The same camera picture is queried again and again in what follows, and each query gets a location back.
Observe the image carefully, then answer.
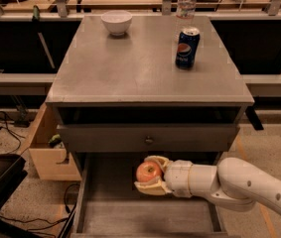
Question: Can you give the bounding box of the top drawer with knob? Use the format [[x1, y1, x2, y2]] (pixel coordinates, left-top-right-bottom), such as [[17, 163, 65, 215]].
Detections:
[[57, 124, 239, 153]]

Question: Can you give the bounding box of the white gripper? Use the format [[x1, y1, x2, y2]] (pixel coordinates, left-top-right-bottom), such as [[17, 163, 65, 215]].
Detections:
[[134, 156, 193, 198]]

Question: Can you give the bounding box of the blue pepsi can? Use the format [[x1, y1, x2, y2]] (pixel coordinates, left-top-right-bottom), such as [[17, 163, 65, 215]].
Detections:
[[176, 27, 201, 69]]

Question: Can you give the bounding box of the green handled tool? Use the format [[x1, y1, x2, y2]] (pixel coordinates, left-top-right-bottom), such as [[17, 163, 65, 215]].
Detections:
[[32, 5, 40, 22]]

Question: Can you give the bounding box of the wooden box on floor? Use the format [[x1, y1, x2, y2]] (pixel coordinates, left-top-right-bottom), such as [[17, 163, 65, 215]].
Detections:
[[19, 104, 81, 181]]

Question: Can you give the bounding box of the clear water bottle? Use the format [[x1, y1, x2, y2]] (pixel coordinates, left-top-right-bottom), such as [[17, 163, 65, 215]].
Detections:
[[175, 0, 197, 40]]

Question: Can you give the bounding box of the white bowl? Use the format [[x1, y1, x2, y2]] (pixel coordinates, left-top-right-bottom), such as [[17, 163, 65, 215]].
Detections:
[[101, 10, 132, 36]]

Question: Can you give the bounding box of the red apple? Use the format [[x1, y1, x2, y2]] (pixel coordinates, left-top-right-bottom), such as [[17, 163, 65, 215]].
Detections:
[[136, 162, 162, 182]]

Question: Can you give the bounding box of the open middle drawer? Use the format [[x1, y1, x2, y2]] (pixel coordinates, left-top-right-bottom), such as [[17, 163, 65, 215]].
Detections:
[[70, 154, 228, 238]]

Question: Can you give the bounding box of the grey metal drawer cabinet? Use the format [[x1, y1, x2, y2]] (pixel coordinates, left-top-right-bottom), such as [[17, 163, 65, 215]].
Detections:
[[45, 14, 255, 238]]

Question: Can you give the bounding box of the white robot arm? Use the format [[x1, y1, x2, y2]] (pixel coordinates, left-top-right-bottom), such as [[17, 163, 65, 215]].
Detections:
[[135, 156, 281, 215]]

